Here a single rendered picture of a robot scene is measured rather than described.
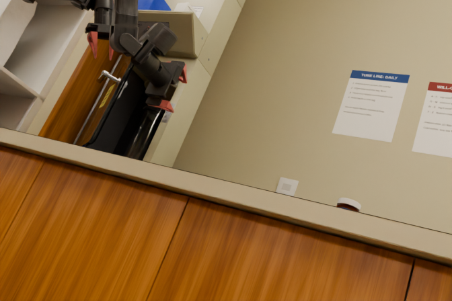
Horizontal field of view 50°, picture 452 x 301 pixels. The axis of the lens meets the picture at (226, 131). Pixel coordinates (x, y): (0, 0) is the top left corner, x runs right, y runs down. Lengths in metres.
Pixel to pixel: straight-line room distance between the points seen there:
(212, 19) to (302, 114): 0.50
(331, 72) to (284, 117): 0.25
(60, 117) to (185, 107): 0.42
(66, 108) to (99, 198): 0.61
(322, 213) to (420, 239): 0.16
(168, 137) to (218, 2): 0.51
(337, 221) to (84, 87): 1.12
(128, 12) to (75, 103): 0.59
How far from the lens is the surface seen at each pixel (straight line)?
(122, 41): 1.22
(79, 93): 1.74
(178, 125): 1.56
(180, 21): 1.60
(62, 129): 1.71
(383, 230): 0.85
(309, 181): 1.73
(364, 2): 2.12
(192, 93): 1.60
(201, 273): 0.96
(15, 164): 1.39
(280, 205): 0.91
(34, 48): 2.98
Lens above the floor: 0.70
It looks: 20 degrees up
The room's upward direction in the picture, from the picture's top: 22 degrees clockwise
